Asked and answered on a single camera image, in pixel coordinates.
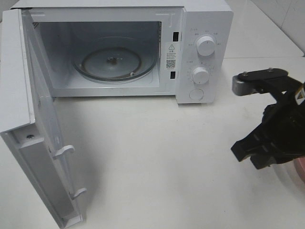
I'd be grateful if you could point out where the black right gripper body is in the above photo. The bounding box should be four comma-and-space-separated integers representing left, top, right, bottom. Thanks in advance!
237, 68, 305, 157

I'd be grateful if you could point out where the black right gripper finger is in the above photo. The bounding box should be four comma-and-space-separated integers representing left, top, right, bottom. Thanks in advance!
250, 152, 300, 169
231, 124, 279, 162

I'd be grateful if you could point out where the pink round plate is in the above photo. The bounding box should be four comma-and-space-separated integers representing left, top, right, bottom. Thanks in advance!
294, 157, 305, 182

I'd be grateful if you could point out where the white microwave door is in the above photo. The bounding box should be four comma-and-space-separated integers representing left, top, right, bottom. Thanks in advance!
0, 9, 86, 229

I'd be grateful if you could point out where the white lower microwave knob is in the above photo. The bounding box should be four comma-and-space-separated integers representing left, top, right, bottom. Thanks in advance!
192, 67, 210, 84

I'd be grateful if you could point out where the white microwave knob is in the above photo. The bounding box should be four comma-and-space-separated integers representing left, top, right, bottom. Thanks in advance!
192, 67, 210, 84
195, 34, 216, 56

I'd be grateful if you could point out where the white upper microwave knob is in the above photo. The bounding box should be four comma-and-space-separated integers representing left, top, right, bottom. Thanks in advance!
195, 34, 216, 56

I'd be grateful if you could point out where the white microwave oven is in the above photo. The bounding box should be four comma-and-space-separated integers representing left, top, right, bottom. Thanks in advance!
13, 0, 234, 104

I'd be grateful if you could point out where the glass microwave turntable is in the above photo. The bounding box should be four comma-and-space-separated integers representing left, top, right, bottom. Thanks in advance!
72, 47, 158, 83

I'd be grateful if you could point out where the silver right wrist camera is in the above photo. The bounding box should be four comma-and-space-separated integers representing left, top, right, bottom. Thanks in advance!
232, 75, 257, 96

